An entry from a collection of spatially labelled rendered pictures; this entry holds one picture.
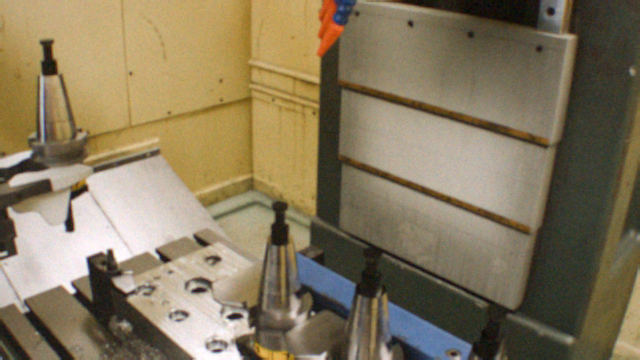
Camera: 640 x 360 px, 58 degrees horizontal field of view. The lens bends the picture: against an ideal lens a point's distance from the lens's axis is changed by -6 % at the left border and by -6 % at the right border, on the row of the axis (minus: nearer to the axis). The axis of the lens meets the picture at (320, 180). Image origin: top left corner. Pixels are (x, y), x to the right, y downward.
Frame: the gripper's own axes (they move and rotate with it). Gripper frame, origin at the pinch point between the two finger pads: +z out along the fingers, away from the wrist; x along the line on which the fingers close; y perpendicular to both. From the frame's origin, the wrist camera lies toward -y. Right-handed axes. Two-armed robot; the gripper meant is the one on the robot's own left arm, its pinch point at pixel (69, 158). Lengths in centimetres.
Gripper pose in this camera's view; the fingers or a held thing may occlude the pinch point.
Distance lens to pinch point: 70.5
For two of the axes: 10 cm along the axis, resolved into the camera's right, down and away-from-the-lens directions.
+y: -0.2, 9.1, 4.2
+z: 7.0, -2.8, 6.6
